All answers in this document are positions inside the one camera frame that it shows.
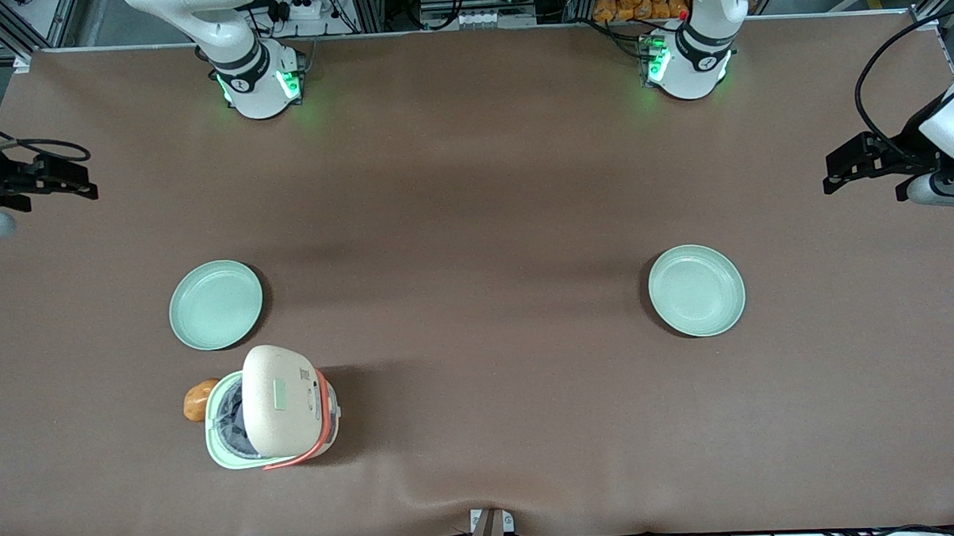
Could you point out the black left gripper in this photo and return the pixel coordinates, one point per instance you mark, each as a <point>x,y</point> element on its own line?
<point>908,143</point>

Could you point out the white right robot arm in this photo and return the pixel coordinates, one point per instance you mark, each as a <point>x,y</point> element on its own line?
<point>252,85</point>

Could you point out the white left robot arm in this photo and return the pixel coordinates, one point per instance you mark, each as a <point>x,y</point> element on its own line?
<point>696,70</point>

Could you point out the beige and green rice cooker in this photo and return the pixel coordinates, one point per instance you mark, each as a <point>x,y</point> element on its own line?
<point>279,402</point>

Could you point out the light green round plate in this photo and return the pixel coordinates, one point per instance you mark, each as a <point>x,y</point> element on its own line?
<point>696,290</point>
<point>216,305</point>

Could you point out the orange-brown bread roll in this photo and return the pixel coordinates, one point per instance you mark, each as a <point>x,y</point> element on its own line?
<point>197,401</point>

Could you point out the white power strip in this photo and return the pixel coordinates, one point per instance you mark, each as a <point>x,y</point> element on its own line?
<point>303,6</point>

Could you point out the brown table cloth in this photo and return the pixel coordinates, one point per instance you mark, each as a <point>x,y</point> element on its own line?
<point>475,220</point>

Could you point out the metal table clamp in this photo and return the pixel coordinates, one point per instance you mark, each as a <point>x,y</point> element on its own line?
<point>490,529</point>

